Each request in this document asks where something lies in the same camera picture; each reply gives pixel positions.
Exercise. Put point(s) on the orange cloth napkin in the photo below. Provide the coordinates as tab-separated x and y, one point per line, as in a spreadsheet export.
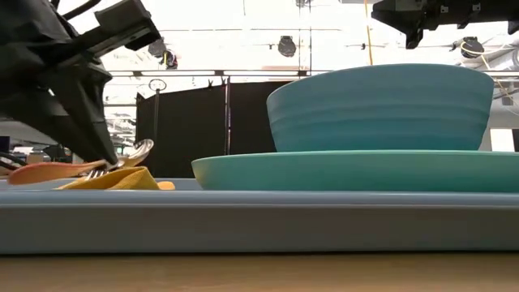
129	180

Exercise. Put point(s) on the black partition screen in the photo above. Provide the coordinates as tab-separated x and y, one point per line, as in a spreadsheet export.
194	130

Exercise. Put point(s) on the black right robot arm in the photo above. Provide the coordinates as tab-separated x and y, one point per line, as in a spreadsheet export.
503	12

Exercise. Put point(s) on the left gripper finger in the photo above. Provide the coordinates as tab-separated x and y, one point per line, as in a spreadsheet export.
52	121
91	117

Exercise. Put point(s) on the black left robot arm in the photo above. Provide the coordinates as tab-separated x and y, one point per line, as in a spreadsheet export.
24	20

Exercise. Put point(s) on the grey horizontal rail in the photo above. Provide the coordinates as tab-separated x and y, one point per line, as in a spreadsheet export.
182	73

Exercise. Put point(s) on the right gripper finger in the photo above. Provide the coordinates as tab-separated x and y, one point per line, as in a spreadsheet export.
389	12

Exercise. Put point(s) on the round sign on pole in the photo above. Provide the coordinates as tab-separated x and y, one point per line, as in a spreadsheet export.
155	121

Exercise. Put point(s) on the black ceiling spotlight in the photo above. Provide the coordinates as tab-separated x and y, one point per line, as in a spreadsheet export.
287	46
472	48
160	50

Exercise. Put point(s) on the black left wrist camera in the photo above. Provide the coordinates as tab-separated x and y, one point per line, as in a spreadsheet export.
125	24

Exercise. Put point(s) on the blue plastic bowl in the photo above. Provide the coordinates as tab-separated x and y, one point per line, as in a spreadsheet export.
381	109

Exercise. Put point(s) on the blue plastic tray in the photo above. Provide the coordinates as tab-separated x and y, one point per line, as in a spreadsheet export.
243	227

